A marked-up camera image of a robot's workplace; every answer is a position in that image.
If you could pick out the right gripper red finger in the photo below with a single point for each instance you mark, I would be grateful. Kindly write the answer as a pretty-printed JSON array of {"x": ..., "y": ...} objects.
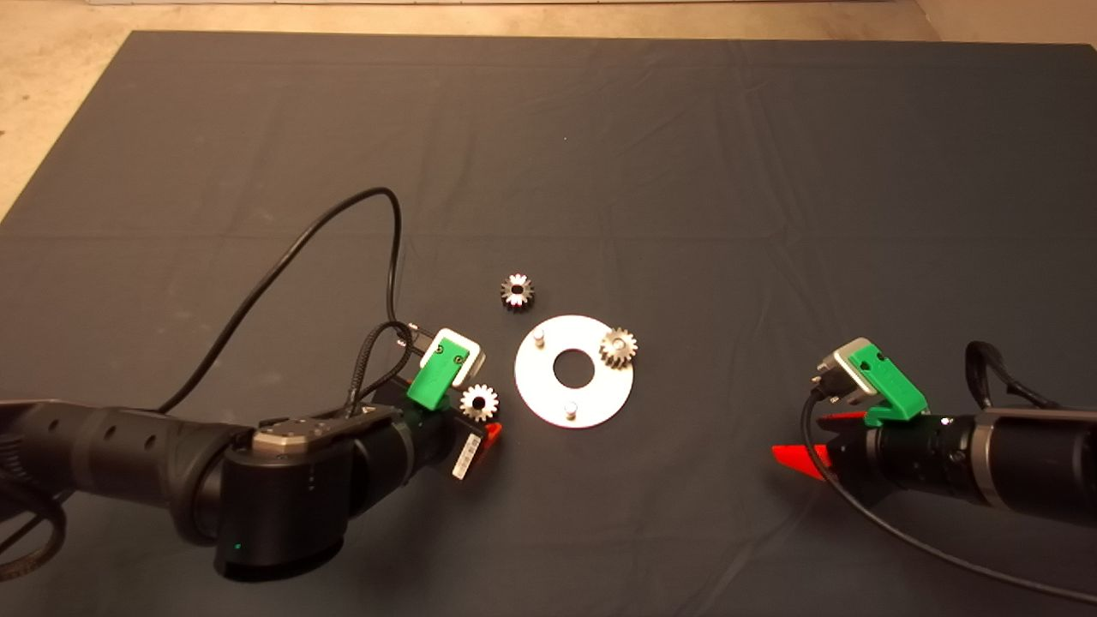
[
  {"x": 806, "y": 458},
  {"x": 844, "y": 420}
]

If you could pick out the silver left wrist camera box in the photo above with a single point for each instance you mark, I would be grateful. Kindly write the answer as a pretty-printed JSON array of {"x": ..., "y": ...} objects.
[{"x": 471, "y": 364}]

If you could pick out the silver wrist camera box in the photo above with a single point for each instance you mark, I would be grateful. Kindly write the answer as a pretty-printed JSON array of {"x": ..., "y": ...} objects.
[
  {"x": 844, "y": 360},
  {"x": 471, "y": 364}
]

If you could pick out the green right camera mount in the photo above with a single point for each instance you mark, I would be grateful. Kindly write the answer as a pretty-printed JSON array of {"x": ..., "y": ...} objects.
[{"x": 896, "y": 386}]

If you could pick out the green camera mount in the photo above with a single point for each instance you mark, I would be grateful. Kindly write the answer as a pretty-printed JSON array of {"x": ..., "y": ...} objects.
[
  {"x": 433, "y": 377},
  {"x": 896, "y": 386}
]

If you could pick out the green left camera mount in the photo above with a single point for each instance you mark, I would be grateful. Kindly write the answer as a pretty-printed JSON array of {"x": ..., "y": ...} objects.
[{"x": 433, "y": 377}]

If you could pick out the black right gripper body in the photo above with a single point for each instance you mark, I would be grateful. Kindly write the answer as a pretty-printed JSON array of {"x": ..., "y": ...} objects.
[{"x": 908, "y": 458}]

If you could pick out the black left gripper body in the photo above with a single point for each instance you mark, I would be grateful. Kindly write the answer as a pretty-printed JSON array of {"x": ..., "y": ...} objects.
[{"x": 433, "y": 441}]

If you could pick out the small steel planetary gear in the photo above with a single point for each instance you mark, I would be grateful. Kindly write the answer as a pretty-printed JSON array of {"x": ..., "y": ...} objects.
[
  {"x": 524, "y": 301},
  {"x": 470, "y": 407},
  {"x": 613, "y": 353}
]

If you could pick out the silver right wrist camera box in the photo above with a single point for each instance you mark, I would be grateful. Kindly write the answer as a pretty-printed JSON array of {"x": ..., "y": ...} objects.
[{"x": 844, "y": 360}]

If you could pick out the round metal carrier plate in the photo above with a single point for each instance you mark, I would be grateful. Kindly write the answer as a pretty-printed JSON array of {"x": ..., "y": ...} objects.
[{"x": 536, "y": 377}]

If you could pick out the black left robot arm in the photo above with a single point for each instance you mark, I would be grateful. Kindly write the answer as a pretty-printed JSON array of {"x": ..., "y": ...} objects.
[{"x": 283, "y": 488}]

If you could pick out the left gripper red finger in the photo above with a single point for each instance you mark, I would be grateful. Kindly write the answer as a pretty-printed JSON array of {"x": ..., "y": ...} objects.
[{"x": 491, "y": 435}]

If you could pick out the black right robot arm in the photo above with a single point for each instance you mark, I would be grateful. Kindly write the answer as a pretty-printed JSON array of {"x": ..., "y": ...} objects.
[{"x": 1046, "y": 463}]

